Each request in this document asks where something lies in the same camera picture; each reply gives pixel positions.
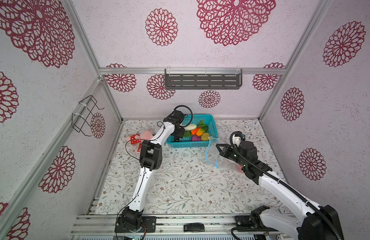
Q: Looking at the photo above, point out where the green yellow cucumber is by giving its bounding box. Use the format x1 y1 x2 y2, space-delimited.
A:
196 126 208 137

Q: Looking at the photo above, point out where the clear zip top bag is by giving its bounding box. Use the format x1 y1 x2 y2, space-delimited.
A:
205 137 241 173

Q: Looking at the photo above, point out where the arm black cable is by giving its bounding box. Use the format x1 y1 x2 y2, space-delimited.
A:
115 104 193 232
229 130 344 240

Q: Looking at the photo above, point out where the yellow green potato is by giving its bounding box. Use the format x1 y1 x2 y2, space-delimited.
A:
200 133 210 141

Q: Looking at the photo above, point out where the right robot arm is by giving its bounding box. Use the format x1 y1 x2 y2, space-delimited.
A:
216 141 344 240

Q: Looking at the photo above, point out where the red card pack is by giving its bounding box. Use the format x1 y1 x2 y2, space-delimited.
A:
137 143 142 153

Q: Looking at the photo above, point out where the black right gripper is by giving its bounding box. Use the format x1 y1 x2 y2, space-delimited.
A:
216 142 247 170

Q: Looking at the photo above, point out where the white radish with leaves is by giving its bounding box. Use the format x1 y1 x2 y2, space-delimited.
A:
185 120 205 131

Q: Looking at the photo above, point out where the grey wall shelf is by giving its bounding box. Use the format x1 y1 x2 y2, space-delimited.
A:
164 69 242 90

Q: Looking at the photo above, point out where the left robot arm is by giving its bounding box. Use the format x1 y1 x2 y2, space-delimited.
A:
116 105 187 232

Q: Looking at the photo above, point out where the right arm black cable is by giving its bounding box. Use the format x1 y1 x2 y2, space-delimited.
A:
229 130 344 240

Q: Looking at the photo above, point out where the small black device on rail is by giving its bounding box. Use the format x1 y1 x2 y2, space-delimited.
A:
184 223 205 233

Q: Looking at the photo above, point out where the purple onion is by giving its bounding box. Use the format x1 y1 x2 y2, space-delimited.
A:
191 135 201 142

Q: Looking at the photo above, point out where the orange carrot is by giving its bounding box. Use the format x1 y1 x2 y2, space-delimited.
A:
190 127 201 136

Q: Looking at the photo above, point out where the teal plastic basket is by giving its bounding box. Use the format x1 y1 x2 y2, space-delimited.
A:
166 114 218 148

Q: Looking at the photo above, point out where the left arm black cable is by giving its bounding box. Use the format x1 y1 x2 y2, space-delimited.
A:
115 104 193 232

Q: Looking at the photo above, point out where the black wire wall rack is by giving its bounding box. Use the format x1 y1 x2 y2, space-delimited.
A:
71 95 106 139

